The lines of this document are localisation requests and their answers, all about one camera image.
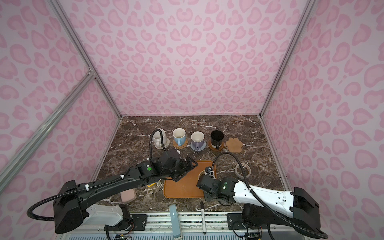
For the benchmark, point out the brown paw shaped coaster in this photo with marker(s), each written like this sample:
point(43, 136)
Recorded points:
point(234, 145)

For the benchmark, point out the rattan round coaster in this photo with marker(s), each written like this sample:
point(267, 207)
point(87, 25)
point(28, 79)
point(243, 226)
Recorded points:
point(175, 145)

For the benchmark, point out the brown wooden round coaster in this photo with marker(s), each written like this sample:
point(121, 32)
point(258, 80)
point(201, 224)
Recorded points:
point(214, 148)

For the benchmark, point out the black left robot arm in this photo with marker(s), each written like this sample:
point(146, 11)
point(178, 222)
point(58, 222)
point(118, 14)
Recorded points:
point(70, 208)

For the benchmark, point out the clear tape roll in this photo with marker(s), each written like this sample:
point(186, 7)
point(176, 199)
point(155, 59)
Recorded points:
point(239, 172)

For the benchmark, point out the grey blue round coaster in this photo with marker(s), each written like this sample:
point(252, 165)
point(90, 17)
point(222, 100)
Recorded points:
point(198, 147)

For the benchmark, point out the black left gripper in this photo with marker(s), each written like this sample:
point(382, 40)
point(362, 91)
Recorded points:
point(185, 167)

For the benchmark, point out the black mug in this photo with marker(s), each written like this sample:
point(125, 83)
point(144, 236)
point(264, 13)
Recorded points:
point(216, 138)

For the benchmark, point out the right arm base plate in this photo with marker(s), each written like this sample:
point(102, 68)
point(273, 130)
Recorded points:
point(235, 222)

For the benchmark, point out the beige woven round coaster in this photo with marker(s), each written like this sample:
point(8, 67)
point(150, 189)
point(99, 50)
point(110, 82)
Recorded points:
point(158, 143)

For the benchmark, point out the white speckled mug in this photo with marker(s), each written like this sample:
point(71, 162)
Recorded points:
point(157, 135)

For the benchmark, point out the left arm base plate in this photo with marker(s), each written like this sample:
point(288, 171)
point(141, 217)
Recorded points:
point(129, 223)

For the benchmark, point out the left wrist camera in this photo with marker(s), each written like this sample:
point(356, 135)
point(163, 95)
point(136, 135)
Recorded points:
point(170, 159)

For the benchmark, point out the black marker pen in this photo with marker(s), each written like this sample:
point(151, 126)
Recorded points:
point(203, 218)

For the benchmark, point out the light blue mug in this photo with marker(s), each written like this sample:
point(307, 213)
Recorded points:
point(179, 135)

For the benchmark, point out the light blue stapler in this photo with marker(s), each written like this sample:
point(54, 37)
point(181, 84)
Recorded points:
point(175, 222)

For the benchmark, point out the pink case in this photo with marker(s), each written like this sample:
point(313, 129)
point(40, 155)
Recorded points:
point(128, 196)

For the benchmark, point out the white mug purple handle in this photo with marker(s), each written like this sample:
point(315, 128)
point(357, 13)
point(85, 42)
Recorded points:
point(197, 137)

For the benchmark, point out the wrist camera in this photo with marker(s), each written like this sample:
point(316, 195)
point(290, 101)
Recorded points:
point(206, 183)
point(170, 159)

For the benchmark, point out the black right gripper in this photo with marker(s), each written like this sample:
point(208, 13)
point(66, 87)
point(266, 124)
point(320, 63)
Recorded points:
point(207, 197)

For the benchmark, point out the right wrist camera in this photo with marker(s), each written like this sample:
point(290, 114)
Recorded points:
point(206, 183)

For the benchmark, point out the orange rectangular tray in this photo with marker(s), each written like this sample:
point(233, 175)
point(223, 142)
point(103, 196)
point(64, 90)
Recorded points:
point(187, 186)

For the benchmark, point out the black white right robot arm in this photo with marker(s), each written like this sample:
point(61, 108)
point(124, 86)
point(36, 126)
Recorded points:
point(296, 209)

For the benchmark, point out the cream yellow mug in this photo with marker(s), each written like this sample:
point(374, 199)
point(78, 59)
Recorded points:
point(202, 173)

